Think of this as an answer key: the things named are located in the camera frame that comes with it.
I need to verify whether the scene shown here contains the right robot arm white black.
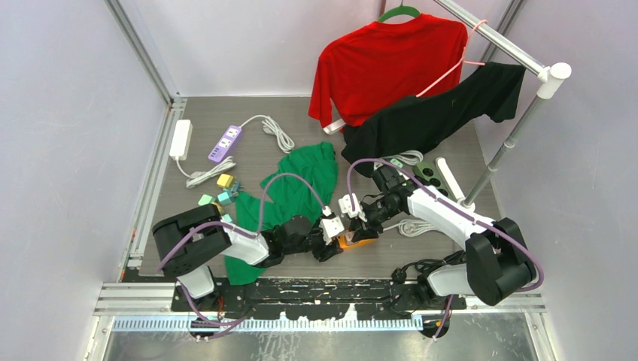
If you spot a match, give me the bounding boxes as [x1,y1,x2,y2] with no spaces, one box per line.
[339,160,545,309]

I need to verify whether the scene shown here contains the green power strip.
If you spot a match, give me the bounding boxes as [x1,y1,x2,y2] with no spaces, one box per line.
[412,161,457,201]

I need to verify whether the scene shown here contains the mint plug adapter back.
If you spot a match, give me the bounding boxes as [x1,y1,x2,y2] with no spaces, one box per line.
[390,158,403,168]

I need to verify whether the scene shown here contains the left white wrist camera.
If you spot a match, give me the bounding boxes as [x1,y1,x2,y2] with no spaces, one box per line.
[319,206,345,245]

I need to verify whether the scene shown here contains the yellow plug adapter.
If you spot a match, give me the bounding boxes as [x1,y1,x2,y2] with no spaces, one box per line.
[216,173,235,190]

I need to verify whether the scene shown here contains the pink clothes hanger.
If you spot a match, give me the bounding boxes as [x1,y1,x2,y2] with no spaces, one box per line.
[416,19,488,98]

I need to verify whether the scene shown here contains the white power strip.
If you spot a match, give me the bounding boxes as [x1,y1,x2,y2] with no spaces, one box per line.
[169,120,193,161]

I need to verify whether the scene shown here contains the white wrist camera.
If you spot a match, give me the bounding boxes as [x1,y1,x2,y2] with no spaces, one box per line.
[338,193,367,222]
[319,206,345,245]

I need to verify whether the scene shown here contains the red t-shirt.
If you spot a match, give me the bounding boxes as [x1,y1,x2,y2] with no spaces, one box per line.
[308,14,468,128]

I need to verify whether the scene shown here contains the white power strip cable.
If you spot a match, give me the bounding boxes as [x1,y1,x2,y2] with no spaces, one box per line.
[174,154,237,190]

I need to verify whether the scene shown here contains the green t-shirt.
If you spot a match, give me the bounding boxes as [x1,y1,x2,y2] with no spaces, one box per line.
[225,141,339,285]

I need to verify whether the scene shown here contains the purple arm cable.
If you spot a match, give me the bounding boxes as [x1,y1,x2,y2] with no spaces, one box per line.
[346,158,545,340]
[157,172,333,341]

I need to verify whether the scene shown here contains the black t-shirt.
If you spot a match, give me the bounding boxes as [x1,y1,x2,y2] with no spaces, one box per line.
[341,62,527,177]

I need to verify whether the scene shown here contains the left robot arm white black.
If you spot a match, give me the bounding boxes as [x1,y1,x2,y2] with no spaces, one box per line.
[152,205,345,311]

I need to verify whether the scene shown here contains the light green plug adapter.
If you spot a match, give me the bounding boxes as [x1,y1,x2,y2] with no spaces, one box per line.
[198,194,215,206]

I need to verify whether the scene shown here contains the purple strip white cable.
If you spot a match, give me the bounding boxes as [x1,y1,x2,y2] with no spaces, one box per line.
[238,114,296,154]

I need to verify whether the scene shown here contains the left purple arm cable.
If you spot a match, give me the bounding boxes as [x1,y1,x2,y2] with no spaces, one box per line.
[157,172,333,341]

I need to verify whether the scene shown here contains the black coiled cable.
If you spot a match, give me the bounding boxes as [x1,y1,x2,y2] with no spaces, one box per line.
[391,249,467,286]

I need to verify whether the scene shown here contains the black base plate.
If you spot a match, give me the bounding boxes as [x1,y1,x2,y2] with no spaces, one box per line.
[194,278,446,320]

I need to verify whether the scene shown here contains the green clothes hanger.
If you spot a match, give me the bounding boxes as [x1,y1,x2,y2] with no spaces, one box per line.
[378,5,421,23]

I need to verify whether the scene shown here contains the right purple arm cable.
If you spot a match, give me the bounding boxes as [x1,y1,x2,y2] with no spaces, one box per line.
[346,158,545,340]

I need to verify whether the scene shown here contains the purple power strip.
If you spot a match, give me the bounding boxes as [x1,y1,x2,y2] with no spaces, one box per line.
[208,125,242,164]

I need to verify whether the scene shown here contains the silver clothes rack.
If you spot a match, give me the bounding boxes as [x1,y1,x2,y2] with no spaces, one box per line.
[433,0,573,209]

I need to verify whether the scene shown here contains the orange power strip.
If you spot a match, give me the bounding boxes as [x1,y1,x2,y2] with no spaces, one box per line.
[337,235,377,250]

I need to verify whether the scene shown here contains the aluminium frame rail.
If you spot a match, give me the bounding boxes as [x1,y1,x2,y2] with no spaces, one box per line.
[105,0,188,200]

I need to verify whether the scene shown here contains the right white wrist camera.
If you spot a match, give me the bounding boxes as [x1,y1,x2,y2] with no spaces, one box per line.
[338,193,367,222]

